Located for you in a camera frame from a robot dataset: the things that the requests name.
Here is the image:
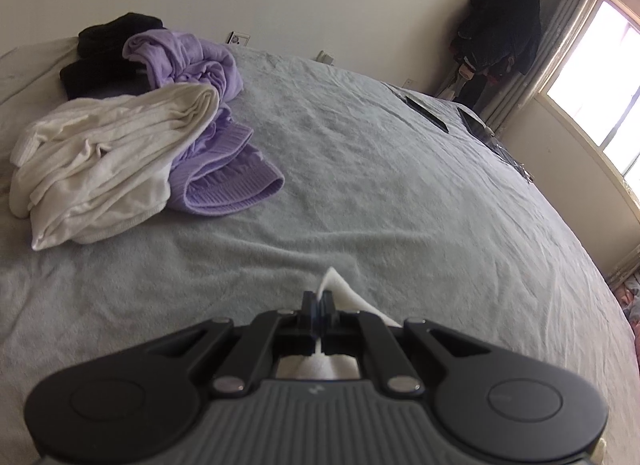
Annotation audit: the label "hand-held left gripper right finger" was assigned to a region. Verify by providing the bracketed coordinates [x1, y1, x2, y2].
[320, 291, 501, 396]

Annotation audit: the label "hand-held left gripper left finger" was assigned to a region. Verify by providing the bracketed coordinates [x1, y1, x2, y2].
[137, 290, 319, 394]

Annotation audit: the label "white t-shirt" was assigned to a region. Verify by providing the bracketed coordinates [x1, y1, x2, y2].
[277, 266, 401, 381]

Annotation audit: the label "pile of mixed clothes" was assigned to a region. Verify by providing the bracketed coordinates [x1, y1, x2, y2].
[607, 270, 640, 328]

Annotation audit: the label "grey bed sheet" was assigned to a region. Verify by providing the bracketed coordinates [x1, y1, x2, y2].
[0, 35, 640, 465]

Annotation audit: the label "purple knit sweater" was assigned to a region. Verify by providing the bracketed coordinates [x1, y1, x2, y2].
[122, 30, 286, 217]

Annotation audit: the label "black tablet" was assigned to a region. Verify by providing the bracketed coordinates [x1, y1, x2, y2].
[457, 106, 493, 138]

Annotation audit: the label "white crumpled garment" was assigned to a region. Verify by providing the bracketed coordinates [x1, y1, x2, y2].
[9, 84, 221, 251]

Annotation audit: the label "black garment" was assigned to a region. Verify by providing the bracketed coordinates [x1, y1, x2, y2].
[60, 12, 166, 100]

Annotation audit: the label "hanging dark coats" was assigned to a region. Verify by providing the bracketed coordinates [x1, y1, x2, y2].
[450, 0, 542, 111]

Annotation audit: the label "window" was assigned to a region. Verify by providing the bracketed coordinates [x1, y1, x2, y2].
[545, 0, 640, 176]

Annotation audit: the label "grey patterned curtain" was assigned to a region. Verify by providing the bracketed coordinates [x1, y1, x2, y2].
[480, 0, 601, 131]

